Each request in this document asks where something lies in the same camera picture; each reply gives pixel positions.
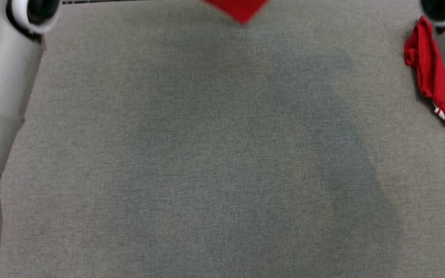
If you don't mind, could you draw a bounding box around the red jersey with number 23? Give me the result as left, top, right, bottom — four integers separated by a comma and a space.
403, 15, 445, 127

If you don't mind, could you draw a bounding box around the red garment with white stripe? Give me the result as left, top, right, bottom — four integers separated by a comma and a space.
201, 0, 271, 24

